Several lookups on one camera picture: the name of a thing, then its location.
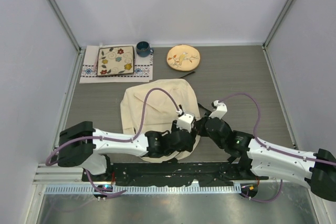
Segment square floral ceramic plate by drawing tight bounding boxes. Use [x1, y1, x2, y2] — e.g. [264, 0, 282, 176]
[97, 46, 135, 77]

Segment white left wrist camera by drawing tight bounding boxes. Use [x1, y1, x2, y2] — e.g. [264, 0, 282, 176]
[176, 112, 196, 132]

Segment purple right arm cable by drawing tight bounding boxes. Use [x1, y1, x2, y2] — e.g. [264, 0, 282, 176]
[215, 92, 336, 204]

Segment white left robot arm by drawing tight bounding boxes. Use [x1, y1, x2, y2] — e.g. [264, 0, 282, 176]
[57, 121, 200, 182]

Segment cream canvas backpack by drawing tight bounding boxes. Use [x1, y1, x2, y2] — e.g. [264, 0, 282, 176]
[120, 71, 211, 164]

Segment dark blue ceramic mug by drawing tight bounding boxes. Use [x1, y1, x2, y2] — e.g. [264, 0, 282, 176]
[136, 41, 154, 58]

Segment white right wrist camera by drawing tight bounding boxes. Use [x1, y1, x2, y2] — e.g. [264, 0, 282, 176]
[209, 100, 227, 119]

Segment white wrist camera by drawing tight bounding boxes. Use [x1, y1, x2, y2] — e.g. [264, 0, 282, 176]
[209, 100, 227, 119]
[176, 112, 196, 132]

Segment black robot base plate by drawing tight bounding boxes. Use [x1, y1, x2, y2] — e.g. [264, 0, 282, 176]
[91, 162, 258, 187]

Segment round bird ceramic plate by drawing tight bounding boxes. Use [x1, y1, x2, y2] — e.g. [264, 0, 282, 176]
[166, 45, 201, 71]

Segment white embroidered placemat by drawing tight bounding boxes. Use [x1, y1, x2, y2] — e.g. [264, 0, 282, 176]
[79, 45, 153, 84]

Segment white slotted cable duct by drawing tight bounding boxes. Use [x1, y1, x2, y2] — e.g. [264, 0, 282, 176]
[44, 183, 241, 195]

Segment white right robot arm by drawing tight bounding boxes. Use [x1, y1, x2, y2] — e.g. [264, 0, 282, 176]
[194, 116, 335, 201]

